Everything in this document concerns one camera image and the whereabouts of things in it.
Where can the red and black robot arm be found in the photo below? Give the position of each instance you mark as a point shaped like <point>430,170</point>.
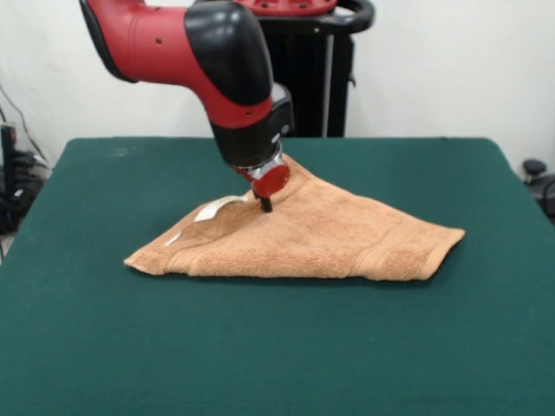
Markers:
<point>230,65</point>

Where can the dark green table cloth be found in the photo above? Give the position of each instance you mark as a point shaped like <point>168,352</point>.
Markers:
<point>65,346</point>

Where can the black power strip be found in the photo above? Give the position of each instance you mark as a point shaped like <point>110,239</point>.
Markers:
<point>8,151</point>

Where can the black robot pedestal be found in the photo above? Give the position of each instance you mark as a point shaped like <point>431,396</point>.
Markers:
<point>316,65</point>

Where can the tan terry cloth towel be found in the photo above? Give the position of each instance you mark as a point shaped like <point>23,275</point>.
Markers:
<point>312,234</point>

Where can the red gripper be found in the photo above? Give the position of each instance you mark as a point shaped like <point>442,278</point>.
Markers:
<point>273,182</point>

